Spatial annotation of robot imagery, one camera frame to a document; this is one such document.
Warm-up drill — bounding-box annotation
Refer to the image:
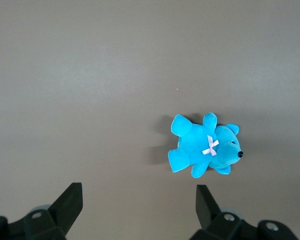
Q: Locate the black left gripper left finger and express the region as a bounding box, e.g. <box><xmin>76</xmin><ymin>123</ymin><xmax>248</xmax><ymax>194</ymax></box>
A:
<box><xmin>0</xmin><ymin>182</ymin><xmax>84</xmax><ymax>240</ymax></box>

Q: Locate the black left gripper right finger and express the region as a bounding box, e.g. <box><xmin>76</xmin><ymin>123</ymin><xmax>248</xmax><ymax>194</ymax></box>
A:
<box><xmin>189</xmin><ymin>184</ymin><xmax>298</xmax><ymax>240</ymax></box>

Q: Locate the blue plush teddy bear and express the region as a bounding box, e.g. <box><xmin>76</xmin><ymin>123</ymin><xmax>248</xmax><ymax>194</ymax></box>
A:
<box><xmin>167</xmin><ymin>112</ymin><xmax>244</xmax><ymax>179</ymax></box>

